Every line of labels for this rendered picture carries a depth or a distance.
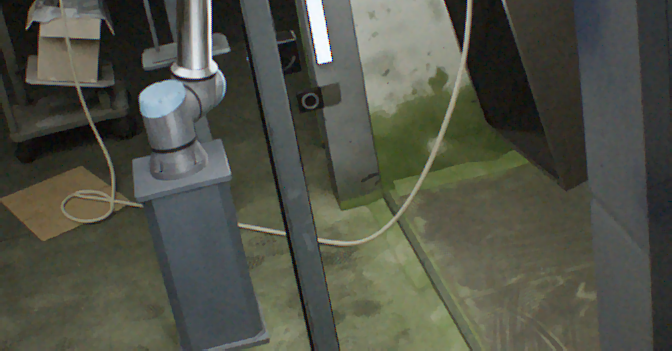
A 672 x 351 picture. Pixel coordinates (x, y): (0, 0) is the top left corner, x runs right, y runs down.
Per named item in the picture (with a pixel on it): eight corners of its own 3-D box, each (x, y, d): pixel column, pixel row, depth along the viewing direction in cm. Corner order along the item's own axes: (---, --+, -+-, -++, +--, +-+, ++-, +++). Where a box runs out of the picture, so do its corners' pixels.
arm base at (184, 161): (152, 185, 341) (144, 157, 336) (149, 162, 358) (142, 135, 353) (210, 171, 343) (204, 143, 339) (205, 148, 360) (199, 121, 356)
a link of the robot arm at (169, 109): (140, 149, 343) (126, 98, 336) (168, 126, 357) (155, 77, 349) (180, 150, 337) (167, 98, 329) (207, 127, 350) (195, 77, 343)
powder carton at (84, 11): (26, 52, 572) (30, -21, 558) (107, 57, 583) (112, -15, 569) (23, 83, 524) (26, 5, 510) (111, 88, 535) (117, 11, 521)
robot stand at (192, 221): (182, 364, 362) (134, 197, 335) (175, 318, 389) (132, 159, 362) (270, 342, 365) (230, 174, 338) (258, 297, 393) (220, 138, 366)
